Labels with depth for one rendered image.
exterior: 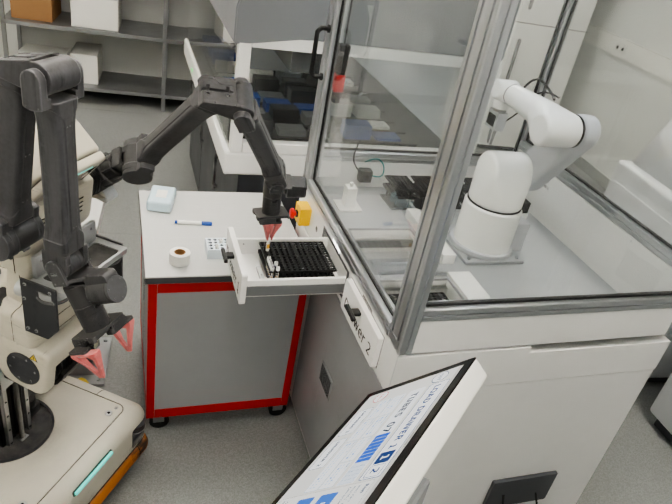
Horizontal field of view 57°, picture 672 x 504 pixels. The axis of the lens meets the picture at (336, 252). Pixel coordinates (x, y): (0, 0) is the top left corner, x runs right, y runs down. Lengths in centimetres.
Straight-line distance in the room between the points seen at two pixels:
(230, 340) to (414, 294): 99
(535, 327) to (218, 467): 133
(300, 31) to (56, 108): 154
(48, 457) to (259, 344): 79
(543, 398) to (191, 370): 125
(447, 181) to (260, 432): 157
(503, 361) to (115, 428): 129
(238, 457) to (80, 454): 63
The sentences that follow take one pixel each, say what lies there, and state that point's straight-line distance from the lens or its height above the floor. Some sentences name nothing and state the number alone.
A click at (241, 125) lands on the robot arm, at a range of 148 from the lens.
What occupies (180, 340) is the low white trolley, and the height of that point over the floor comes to 47.
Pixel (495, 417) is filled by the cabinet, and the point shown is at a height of 66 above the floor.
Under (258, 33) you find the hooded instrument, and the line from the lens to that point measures 255.
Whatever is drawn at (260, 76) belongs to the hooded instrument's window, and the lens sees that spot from 262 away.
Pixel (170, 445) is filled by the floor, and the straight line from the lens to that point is 259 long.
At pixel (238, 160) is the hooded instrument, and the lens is 271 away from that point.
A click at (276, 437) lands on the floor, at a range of 264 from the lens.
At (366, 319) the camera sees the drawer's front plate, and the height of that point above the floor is 92.
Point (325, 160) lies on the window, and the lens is 222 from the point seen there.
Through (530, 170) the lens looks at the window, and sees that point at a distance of 150.
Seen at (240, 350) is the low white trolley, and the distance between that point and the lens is 238.
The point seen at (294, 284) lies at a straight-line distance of 193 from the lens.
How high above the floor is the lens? 197
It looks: 31 degrees down
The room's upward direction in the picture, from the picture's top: 11 degrees clockwise
